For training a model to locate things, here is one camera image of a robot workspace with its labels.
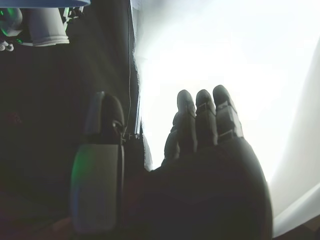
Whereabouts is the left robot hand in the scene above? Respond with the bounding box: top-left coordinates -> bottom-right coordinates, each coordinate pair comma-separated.
70,84 -> 275,240

